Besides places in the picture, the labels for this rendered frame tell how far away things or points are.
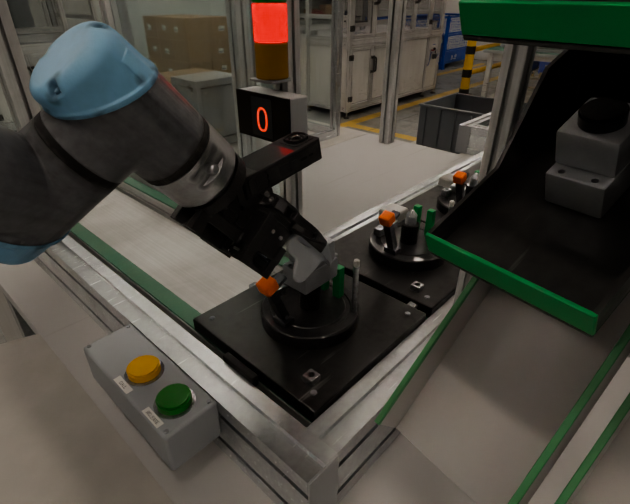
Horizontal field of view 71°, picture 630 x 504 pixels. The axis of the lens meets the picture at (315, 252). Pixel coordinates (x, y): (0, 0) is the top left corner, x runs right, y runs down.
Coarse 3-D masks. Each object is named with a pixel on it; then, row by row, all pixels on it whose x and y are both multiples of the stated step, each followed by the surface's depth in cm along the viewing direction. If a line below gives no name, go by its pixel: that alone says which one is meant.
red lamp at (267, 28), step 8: (256, 8) 61; (264, 8) 60; (272, 8) 60; (280, 8) 61; (256, 16) 61; (264, 16) 61; (272, 16) 61; (280, 16) 61; (256, 24) 62; (264, 24) 61; (272, 24) 61; (280, 24) 62; (256, 32) 63; (264, 32) 62; (272, 32) 62; (280, 32) 62; (256, 40) 63; (264, 40) 62; (272, 40) 62; (280, 40) 63
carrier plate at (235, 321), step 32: (256, 288) 69; (224, 320) 63; (256, 320) 63; (384, 320) 63; (416, 320) 63; (256, 352) 57; (288, 352) 57; (320, 352) 57; (352, 352) 57; (384, 352) 57; (288, 384) 52; (320, 384) 52; (352, 384) 54
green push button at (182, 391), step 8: (176, 384) 52; (184, 384) 52; (160, 392) 51; (168, 392) 51; (176, 392) 51; (184, 392) 51; (160, 400) 50; (168, 400) 50; (176, 400) 50; (184, 400) 50; (160, 408) 49; (168, 408) 49; (176, 408) 49; (184, 408) 50
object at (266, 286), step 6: (270, 276) 54; (276, 276) 55; (282, 276) 55; (258, 282) 53; (264, 282) 53; (270, 282) 53; (276, 282) 53; (282, 282) 55; (258, 288) 54; (264, 288) 53; (270, 288) 53; (276, 288) 54; (264, 294) 54; (270, 294) 53; (276, 294) 55; (270, 300) 55; (276, 300) 55; (276, 306) 56; (282, 306) 57; (276, 312) 57; (282, 312) 57; (282, 318) 58
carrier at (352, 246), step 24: (408, 216) 75; (432, 216) 78; (336, 240) 83; (360, 240) 83; (384, 240) 79; (408, 240) 77; (360, 264) 75; (384, 264) 75; (408, 264) 73; (432, 264) 74; (384, 288) 70; (408, 288) 69; (432, 288) 69; (432, 312) 66
